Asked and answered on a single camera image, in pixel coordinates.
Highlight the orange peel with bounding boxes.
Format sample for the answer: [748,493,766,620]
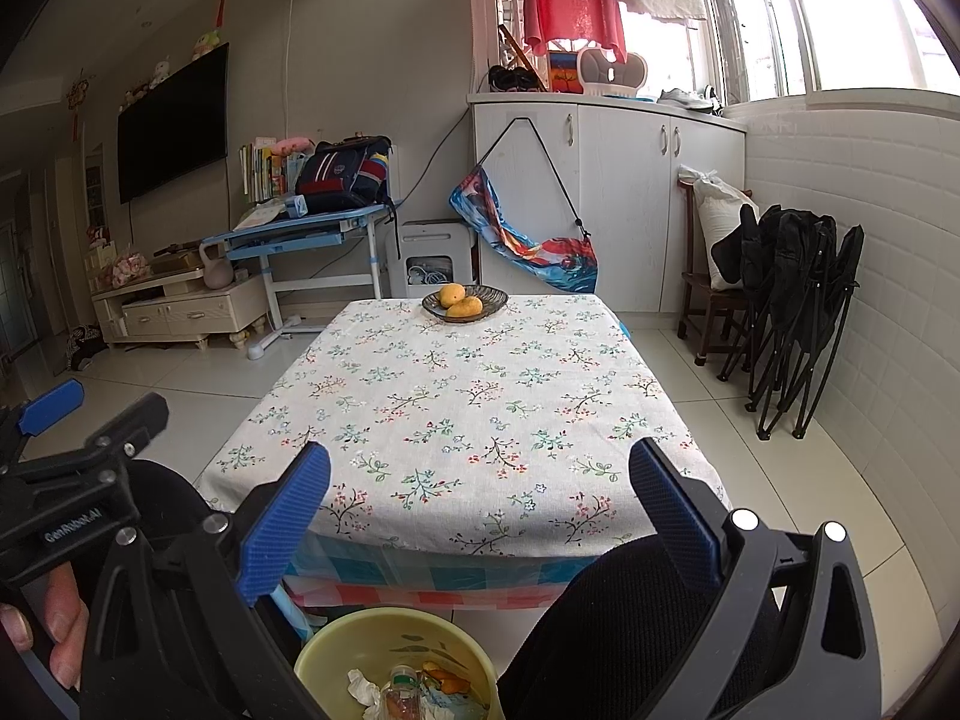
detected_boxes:
[420,660,472,695]

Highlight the wooden chair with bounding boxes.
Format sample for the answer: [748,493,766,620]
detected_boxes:
[677,169,755,365]

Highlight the colourful box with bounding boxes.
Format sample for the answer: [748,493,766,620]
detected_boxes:
[547,51,582,93]

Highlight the white plastic rack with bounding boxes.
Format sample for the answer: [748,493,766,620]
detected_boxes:
[576,47,650,98]

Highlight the white floor appliance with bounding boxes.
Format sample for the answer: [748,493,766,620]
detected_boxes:
[400,221,477,301]

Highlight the black white bag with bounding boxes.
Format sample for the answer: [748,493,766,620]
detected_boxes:
[67,325,110,372]

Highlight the red hanging garment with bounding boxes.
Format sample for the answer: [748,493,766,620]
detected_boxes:
[523,0,627,65]

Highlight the brown tray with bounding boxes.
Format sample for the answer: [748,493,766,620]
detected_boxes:
[154,244,203,275]

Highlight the window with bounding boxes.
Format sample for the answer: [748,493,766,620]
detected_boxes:
[690,0,960,121]

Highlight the black shoes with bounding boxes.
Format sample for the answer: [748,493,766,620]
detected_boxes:
[487,64,541,91]

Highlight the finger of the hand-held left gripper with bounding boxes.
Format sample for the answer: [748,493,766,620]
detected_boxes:
[0,379,85,458]
[86,390,170,466]

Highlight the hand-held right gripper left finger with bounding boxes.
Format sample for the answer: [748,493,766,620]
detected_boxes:
[79,441,332,720]

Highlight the pale blue wrapper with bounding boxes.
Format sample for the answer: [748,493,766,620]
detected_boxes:
[424,690,492,720]

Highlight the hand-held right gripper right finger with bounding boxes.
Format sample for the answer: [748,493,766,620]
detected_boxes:
[628,436,882,720]

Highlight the pink kettlebell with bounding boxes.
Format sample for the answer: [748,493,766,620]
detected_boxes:
[199,240,235,290]

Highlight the white sneakers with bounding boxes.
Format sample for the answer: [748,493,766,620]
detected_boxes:
[660,86,725,117]

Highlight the floral tablecloth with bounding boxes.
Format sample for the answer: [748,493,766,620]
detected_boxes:
[196,294,732,560]

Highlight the blue study desk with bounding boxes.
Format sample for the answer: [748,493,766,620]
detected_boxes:
[201,202,406,357]

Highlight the navy striped backpack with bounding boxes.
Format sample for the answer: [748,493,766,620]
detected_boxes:
[295,136,395,215]

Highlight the black television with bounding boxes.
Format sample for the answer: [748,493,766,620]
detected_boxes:
[116,43,230,205]

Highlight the white cabinet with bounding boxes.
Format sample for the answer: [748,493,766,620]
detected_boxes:
[466,92,749,316]

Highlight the person's left hand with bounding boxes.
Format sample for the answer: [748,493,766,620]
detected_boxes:
[0,562,87,691]

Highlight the white stuffed sack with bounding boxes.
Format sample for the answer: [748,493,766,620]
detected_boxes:
[679,163,758,293]

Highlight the cream TV cabinet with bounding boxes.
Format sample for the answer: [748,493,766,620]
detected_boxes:
[91,270,271,350]

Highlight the plastic bottle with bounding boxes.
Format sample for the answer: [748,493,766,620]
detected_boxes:
[379,664,427,720]

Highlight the black power cable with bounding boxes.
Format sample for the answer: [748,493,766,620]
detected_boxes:
[394,120,470,233]

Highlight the wire fruit basket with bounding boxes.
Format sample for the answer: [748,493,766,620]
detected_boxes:
[421,285,509,325]

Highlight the row of books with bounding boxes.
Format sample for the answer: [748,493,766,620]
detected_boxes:
[238,136,308,203]

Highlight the yellow plastic bin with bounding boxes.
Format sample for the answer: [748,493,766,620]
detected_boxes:
[294,607,505,720]

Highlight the colourful printed bag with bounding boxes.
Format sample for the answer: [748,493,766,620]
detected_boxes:
[448,116,601,295]

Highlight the red wall ornament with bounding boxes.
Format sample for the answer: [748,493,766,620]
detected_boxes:
[66,67,95,140]

